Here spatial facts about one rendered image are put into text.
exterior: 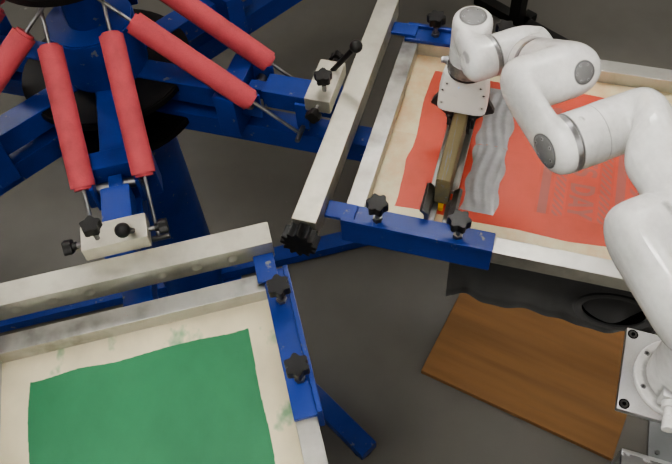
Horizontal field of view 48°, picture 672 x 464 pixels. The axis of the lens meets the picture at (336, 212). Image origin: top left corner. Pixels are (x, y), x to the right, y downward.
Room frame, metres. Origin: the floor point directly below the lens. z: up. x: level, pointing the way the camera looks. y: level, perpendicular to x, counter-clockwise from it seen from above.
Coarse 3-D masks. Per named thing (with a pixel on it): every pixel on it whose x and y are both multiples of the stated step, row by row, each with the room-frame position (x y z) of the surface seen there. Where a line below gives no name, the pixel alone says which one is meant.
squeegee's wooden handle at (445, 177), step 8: (456, 120) 1.04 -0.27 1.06; (464, 120) 1.04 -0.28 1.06; (456, 128) 1.02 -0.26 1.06; (464, 128) 1.02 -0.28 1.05; (448, 136) 1.00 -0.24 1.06; (456, 136) 1.00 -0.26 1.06; (464, 136) 1.04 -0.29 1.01; (448, 144) 0.98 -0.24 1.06; (456, 144) 0.98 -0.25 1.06; (448, 152) 0.96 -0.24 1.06; (456, 152) 0.96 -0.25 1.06; (448, 160) 0.94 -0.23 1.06; (456, 160) 0.94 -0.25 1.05; (440, 168) 0.92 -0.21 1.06; (448, 168) 0.92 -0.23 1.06; (456, 168) 0.96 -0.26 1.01; (440, 176) 0.90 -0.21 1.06; (448, 176) 0.90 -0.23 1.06; (440, 184) 0.89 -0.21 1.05; (448, 184) 0.88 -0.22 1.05; (440, 192) 0.89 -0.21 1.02; (448, 192) 0.88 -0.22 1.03; (440, 200) 0.89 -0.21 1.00; (448, 200) 0.88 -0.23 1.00
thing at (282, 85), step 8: (272, 80) 1.23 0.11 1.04; (280, 80) 1.23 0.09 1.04; (288, 80) 1.22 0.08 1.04; (296, 80) 1.22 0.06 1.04; (304, 80) 1.22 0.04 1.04; (264, 88) 1.21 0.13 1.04; (272, 88) 1.20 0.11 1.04; (280, 88) 1.20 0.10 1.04; (288, 88) 1.20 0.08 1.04; (296, 88) 1.20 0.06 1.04; (304, 88) 1.19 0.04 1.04; (264, 96) 1.20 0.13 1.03; (272, 96) 1.19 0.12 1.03; (280, 96) 1.18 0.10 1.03; (288, 96) 1.18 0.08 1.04; (296, 96) 1.17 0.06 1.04; (304, 96) 1.17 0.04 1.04; (264, 104) 1.20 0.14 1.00; (272, 104) 1.19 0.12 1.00; (280, 104) 1.19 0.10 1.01; (288, 104) 1.18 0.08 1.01; (320, 112) 1.15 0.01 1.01
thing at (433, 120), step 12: (432, 84) 1.25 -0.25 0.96; (492, 84) 1.24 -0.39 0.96; (432, 96) 1.22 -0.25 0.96; (588, 96) 1.17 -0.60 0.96; (432, 108) 1.18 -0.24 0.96; (564, 108) 1.14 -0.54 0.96; (420, 120) 1.15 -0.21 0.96; (432, 120) 1.14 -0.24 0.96; (444, 120) 1.14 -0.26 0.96; (480, 120) 1.13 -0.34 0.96; (420, 132) 1.11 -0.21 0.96; (432, 132) 1.11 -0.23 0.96; (444, 132) 1.10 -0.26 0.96; (516, 132) 1.08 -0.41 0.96; (480, 144) 1.06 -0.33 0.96; (516, 144) 1.05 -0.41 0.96; (528, 144) 1.04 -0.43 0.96
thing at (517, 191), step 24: (432, 144) 1.07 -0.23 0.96; (408, 168) 1.01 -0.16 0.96; (432, 168) 1.00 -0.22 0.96; (528, 168) 0.98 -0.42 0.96; (408, 192) 0.95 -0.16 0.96; (504, 192) 0.92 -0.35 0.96; (528, 192) 0.92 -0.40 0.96; (480, 216) 0.87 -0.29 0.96; (504, 216) 0.86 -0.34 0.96; (528, 216) 0.86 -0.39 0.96; (552, 216) 0.85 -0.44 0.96; (576, 240) 0.79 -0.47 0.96; (600, 240) 0.78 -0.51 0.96
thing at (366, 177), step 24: (408, 48) 1.35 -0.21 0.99; (432, 48) 1.35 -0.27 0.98; (408, 72) 1.27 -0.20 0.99; (624, 72) 1.20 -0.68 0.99; (648, 72) 1.19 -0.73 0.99; (384, 96) 1.20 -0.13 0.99; (384, 120) 1.12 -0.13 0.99; (384, 144) 1.05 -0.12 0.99; (360, 168) 0.99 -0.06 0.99; (360, 192) 0.93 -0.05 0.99; (504, 240) 0.78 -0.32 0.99; (504, 264) 0.75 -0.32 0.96; (528, 264) 0.73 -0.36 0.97; (552, 264) 0.72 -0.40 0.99; (576, 264) 0.71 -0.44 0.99; (600, 264) 0.71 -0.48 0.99; (624, 288) 0.67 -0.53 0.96
